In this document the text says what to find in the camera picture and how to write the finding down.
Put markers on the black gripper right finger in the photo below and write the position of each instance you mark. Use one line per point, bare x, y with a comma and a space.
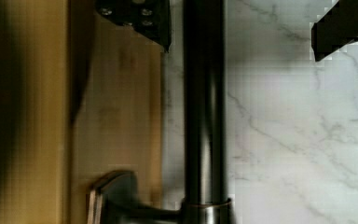
337, 28

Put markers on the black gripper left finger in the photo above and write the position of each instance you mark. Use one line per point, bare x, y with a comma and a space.
150, 18

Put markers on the wooden drawer cabinet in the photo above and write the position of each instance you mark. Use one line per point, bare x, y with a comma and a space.
79, 98

